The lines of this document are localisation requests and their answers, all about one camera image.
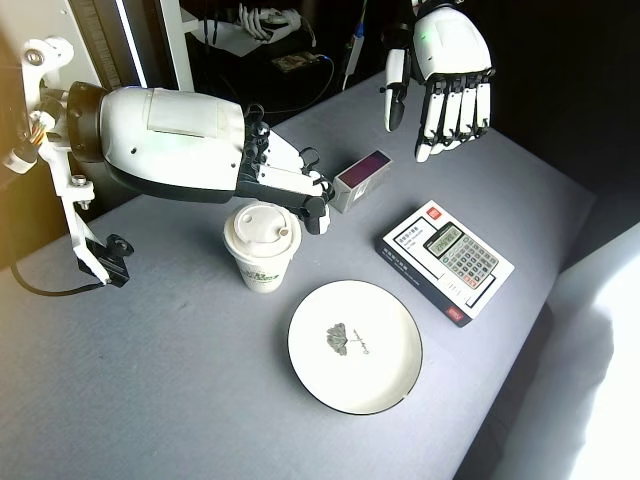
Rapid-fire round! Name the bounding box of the spare white robot hand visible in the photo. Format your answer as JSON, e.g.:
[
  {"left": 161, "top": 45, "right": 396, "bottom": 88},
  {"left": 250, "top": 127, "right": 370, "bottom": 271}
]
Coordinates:
[{"left": 237, "top": 2, "right": 304, "bottom": 45}]

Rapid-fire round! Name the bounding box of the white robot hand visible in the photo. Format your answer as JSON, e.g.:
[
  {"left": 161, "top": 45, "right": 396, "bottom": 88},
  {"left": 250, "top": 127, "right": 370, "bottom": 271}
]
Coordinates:
[
  {"left": 382, "top": 0, "right": 497, "bottom": 164},
  {"left": 98, "top": 86, "right": 335, "bottom": 236}
]

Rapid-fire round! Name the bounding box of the white paper coffee cup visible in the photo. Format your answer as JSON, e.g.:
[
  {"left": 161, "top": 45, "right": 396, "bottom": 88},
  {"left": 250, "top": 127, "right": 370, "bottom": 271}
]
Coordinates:
[{"left": 222, "top": 202, "right": 304, "bottom": 295}]

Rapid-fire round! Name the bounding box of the white base sheet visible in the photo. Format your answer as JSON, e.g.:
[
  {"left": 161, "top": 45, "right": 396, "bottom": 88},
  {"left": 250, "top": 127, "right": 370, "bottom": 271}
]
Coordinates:
[{"left": 192, "top": 19, "right": 266, "bottom": 59}]

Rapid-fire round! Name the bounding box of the grey table cloth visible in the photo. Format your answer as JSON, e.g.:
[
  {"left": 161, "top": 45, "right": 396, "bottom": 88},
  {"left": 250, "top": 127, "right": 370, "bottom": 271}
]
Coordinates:
[{"left": 0, "top": 67, "right": 599, "bottom": 480}]

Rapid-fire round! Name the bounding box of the black camera cable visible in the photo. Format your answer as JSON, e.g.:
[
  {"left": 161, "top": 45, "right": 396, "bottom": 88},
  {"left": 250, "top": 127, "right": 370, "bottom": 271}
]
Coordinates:
[{"left": 10, "top": 262, "right": 106, "bottom": 297}]

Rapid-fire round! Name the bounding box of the small maroon box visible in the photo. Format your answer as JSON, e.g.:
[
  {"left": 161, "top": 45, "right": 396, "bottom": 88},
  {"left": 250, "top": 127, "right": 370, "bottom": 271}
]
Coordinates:
[{"left": 332, "top": 149, "right": 393, "bottom": 215}]

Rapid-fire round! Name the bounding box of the white adapter with blue plug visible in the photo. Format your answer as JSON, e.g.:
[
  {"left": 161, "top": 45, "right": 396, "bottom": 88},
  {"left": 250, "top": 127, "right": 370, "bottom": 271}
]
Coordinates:
[{"left": 342, "top": 32, "right": 366, "bottom": 91}]

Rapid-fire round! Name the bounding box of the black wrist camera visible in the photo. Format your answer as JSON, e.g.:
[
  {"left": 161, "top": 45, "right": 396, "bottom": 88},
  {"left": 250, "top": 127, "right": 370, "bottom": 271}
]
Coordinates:
[{"left": 77, "top": 233, "right": 135, "bottom": 289}]

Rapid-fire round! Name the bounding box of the white frame post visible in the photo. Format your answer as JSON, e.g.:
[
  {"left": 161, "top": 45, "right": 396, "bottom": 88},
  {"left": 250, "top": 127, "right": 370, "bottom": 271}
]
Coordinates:
[{"left": 158, "top": 0, "right": 196, "bottom": 94}]

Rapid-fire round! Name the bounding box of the white cabinet panel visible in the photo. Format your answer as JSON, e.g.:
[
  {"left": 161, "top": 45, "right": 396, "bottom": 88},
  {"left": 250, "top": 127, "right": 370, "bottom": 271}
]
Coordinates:
[{"left": 0, "top": 0, "right": 121, "bottom": 96}]

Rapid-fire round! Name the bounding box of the small circuit board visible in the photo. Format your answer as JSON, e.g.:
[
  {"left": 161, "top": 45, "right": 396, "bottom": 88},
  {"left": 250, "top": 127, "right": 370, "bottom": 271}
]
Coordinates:
[{"left": 271, "top": 49, "right": 320, "bottom": 75}]

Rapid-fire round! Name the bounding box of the white plate with leaf print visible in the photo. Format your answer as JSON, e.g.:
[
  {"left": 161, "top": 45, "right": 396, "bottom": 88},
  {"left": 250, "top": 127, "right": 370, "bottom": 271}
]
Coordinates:
[{"left": 286, "top": 279, "right": 425, "bottom": 416}]

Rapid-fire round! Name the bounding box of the boxed calculator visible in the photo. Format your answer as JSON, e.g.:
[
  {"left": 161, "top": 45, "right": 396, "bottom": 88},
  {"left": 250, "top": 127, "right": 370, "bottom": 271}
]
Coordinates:
[{"left": 374, "top": 199, "right": 516, "bottom": 329}]

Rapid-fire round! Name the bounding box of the thin black cable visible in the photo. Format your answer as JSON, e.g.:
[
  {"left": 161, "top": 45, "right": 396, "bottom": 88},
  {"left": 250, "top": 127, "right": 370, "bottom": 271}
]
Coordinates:
[{"left": 244, "top": 54, "right": 337, "bottom": 117}]

